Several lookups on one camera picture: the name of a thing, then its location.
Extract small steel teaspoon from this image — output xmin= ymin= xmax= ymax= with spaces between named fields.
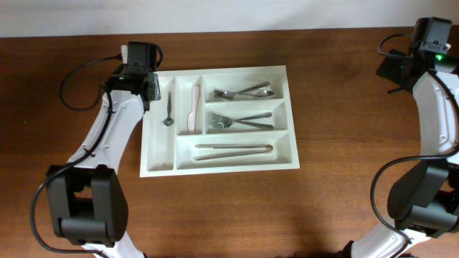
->
xmin=163 ymin=92 xmax=174 ymax=127

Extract pink plastic knife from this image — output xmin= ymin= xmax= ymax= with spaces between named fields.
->
xmin=187 ymin=85 xmax=201 ymax=135

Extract steel spoon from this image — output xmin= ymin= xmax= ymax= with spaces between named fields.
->
xmin=227 ymin=90 xmax=275 ymax=100
xmin=214 ymin=82 xmax=275 ymax=101

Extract steel fork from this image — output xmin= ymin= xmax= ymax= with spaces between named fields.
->
xmin=210 ymin=120 xmax=274 ymax=130
xmin=209 ymin=112 xmax=273 ymax=124

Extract long steel tongs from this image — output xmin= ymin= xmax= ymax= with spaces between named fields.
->
xmin=194 ymin=143 xmax=273 ymax=161

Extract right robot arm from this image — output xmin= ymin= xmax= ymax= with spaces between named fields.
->
xmin=339 ymin=17 xmax=458 ymax=257

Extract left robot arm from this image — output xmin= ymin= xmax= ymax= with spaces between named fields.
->
xmin=37 ymin=42 xmax=164 ymax=257

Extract white plastic cutlery tray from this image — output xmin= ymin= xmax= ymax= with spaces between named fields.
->
xmin=140 ymin=65 xmax=300 ymax=177

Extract steel fork in tray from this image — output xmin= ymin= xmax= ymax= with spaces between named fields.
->
xmin=210 ymin=120 xmax=274 ymax=130

